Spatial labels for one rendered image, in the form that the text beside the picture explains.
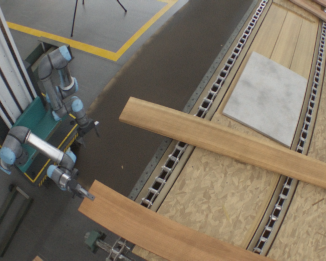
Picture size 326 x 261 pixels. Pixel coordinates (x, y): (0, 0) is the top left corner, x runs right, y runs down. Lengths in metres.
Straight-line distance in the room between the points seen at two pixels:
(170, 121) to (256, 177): 0.54
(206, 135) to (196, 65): 1.52
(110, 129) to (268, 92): 1.39
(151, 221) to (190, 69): 1.88
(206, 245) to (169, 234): 0.18
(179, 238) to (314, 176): 0.83
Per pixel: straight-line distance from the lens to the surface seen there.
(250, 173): 1.72
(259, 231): 1.64
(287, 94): 2.07
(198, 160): 1.71
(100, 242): 1.66
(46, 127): 2.41
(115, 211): 1.57
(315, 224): 1.76
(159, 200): 1.63
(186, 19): 3.73
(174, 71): 3.10
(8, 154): 1.75
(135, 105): 1.82
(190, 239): 1.52
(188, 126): 1.74
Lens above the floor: 2.36
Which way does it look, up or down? 61 degrees down
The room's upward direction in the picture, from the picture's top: 1 degrees clockwise
